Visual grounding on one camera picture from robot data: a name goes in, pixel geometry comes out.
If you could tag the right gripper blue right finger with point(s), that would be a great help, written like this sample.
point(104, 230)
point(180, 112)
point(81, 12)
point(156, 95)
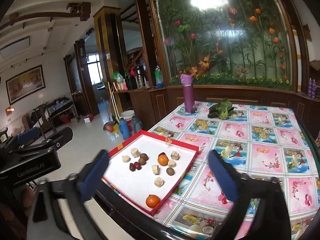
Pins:
point(226, 175)

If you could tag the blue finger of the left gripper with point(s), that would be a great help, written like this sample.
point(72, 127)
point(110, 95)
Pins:
point(56, 140)
point(29, 135)

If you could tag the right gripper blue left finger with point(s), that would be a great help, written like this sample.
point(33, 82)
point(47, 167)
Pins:
point(91, 174)

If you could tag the dark red jujube date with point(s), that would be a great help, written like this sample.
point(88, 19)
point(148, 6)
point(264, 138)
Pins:
point(132, 167)

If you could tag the beige round cake piece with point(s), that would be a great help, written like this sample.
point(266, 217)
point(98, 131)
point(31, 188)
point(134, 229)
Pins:
point(135, 152)

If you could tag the beige cake chunk round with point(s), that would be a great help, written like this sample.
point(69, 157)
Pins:
point(171, 163)

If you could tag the person's left hand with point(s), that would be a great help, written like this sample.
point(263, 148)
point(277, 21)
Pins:
point(16, 205)

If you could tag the beige cake chunk left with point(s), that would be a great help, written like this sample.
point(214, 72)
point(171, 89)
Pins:
point(126, 159)

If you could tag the colourful fruit print tablecloth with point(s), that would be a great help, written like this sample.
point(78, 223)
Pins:
point(262, 142)

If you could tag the red tray with white bottom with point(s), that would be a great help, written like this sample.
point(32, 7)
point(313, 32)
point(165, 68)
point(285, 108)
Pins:
point(136, 186)

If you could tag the brown longan fruit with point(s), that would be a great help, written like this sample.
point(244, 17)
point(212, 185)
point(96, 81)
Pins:
point(142, 161)
point(170, 171)
point(144, 156)

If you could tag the broom with dustpan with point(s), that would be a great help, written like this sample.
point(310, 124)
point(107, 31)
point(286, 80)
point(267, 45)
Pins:
point(112, 125)

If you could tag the blue thermos flask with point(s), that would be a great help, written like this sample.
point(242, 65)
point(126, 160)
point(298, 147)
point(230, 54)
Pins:
point(124, 129)

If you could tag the small orange mandarin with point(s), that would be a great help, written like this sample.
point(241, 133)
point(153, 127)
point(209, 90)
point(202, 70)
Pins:
point(163, 160)
point(152, 201)

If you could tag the beige cake chunk upper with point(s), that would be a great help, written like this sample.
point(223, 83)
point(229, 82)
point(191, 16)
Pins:
point(155, 169)

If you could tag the beige cake chunk far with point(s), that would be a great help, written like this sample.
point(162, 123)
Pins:
point(159, 182)

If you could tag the green bok choy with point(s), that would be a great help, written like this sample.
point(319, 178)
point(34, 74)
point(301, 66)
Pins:
point(222, 110)

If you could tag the grey thermos flask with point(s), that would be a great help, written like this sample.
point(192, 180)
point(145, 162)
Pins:
point(136, 124)

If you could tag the purple thermos bottle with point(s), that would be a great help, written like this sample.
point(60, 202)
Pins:
point(188, 93)

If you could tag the green plastic bottle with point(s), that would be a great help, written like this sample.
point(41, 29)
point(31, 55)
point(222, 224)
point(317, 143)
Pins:
point(159, 77)

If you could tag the purple spray bottles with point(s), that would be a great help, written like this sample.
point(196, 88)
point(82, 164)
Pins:
point(312, 86)

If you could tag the floral glass partition panel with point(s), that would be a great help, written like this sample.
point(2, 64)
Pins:
point(227, 42)

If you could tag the framed wall painting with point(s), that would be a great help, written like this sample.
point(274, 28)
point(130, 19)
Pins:
point(24, 84)

